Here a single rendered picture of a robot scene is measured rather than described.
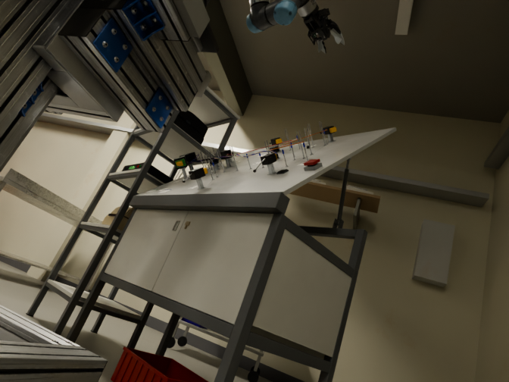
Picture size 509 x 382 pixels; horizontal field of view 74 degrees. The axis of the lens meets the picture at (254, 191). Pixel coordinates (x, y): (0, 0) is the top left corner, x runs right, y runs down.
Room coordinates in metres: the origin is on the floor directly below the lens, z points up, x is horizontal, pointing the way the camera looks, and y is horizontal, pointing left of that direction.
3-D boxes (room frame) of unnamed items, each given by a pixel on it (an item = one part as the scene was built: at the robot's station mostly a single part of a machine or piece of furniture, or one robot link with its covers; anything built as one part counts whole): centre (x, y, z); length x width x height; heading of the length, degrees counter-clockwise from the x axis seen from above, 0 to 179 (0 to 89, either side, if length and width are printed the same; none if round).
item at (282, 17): (0.91, 0.14, 1.46); 0.11 x 0.08 x 0.11; 42
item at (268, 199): (1.56, 0.27, 0.83); 1.18 x 0.05 x 0.06; 40
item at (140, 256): (1.79, 0.43, 0.60); 0.55 x 0.02 x 0.39; 40
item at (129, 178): (2.41, 0.71, 0.92); 0.60 x 0.50 x 1.85; 40
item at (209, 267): (1.36, 0.08, 0.60); 0.55 x 0.03 x 0.39; 40
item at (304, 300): (1.77, 0.02, 0.60); 1.17 x 0.58 x 0.40; 40
